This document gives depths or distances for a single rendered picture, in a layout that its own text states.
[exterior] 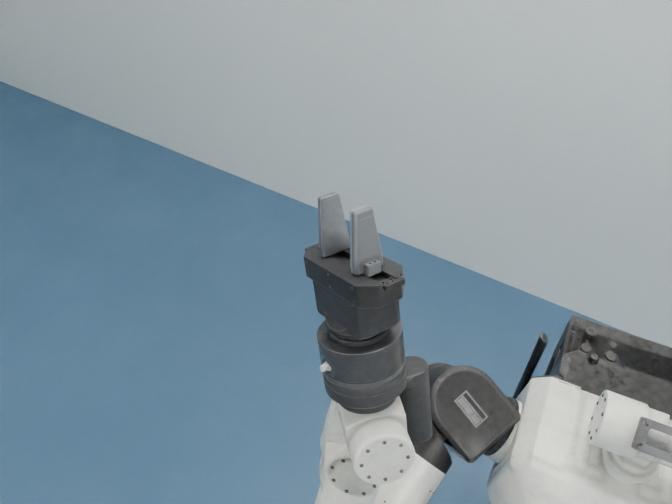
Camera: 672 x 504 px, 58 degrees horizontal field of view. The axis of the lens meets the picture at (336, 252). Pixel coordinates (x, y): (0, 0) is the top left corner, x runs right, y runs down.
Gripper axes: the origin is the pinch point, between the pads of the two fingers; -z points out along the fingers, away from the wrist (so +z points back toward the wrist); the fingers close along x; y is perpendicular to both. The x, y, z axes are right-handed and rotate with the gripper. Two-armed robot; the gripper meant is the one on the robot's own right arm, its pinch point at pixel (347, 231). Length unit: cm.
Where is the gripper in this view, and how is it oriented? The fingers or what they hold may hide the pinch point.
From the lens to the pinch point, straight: 57.4
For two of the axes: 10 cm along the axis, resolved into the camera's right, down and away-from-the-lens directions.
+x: 5.6, 2.9, -7.8
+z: 1.2, 9.0, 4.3
